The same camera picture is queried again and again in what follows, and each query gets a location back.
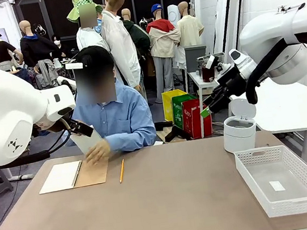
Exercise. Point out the black baseball cap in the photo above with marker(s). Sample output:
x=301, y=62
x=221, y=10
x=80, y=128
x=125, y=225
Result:
x=94, y=57

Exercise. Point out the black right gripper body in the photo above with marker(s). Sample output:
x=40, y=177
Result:
x=233, y=81

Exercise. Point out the blue jeans form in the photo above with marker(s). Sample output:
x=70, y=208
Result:
x=24, y=76

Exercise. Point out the white round lidded bin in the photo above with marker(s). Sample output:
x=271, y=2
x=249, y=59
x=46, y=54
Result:
x=239, y=137

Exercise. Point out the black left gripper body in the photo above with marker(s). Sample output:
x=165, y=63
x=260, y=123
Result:
x=75, y=123

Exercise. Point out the mannequin green checked hat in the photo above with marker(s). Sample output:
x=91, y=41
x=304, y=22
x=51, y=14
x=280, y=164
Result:
x=88, y=38

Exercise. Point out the white rectangular cap tag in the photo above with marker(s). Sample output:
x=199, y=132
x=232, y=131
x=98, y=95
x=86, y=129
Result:
x=74, y=66

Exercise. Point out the black slim tripod pole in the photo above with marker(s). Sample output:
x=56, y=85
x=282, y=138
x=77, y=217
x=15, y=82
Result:
x=283, y=9

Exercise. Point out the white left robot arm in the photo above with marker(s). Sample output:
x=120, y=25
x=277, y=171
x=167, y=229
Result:
x=8, y=118

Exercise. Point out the masked person in black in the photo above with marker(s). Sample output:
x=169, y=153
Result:
x=59, y=46

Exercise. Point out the small white table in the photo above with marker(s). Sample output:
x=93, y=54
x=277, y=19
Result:
x=194, y=79

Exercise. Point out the green recycling bag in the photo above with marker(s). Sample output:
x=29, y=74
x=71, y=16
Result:
x=180, y=111

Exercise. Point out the white pitcher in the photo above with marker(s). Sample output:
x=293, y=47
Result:
x=57, y=62

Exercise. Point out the mannequin cream shirt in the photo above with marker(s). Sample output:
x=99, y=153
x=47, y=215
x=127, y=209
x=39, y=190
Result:
x=189, y=31

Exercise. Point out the white perforated plastic basket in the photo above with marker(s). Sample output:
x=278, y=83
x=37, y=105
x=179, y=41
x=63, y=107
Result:
x=296, y=197

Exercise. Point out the red recycling bag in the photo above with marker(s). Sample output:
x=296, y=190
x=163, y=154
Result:
x=198, y=126

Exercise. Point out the metal tray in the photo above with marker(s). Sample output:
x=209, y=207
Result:
x=218, y=55

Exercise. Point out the large white side table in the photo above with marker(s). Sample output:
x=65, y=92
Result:
x=290, y=113

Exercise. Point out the person left forearm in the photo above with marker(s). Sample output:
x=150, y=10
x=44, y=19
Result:
x=131, y=141

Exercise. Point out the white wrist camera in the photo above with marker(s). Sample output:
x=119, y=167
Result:
x=210, y=61
x=69, y=85

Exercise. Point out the spiral notebook kraft cover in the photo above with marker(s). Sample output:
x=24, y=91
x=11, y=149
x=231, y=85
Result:
x=93, y=175

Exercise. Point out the yellow recycling bag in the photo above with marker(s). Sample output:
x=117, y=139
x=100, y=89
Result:
x=169, y=104

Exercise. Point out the white paper sheet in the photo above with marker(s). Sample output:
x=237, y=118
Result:
x=86, y=143

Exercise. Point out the yellow pencil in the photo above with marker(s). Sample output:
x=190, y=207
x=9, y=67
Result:
x=122, y=171

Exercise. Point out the person torso blue shirt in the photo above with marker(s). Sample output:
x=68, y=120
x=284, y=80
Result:
x=122, y=116

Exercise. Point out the person left hand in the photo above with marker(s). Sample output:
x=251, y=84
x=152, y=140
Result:
x=98, y=151

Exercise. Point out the mannequin black sweater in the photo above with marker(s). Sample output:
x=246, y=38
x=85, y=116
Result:
x=38, y=49

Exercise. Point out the black wall pipe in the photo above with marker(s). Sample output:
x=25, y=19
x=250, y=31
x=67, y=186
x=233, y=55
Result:
x=240, y=14
x=227, y=10

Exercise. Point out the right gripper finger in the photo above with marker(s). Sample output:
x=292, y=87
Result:
x=215, y=95
x=215, y=107

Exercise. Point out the tall mannequin white coat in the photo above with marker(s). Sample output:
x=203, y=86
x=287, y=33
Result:
x=121, y=45

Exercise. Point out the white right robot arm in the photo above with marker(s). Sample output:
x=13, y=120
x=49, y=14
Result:
x=285, y=56

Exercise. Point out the mannequin dark green hoodie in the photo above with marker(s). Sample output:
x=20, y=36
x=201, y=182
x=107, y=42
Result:
x=139, y=37

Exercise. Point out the white rectangular label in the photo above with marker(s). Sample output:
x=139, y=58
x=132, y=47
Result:
x=276, y=185

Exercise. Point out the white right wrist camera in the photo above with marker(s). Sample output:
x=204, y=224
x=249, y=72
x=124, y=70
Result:
x=210, y=61

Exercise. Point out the glass jar dark liquid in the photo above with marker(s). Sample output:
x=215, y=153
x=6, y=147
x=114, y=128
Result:
x=208, y=74

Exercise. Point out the black floor stand base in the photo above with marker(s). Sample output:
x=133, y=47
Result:
x=173, y=133

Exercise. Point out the mannequin blue cap red jacket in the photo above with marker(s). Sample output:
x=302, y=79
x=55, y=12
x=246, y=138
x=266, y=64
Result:
x=162, y=42

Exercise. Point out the white oval panel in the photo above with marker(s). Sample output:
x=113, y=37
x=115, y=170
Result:
x=173, y=15

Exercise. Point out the grey box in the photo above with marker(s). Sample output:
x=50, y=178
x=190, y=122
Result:
x=195, y=54

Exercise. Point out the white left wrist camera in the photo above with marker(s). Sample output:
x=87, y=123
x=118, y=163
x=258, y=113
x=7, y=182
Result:
x=69, y=85

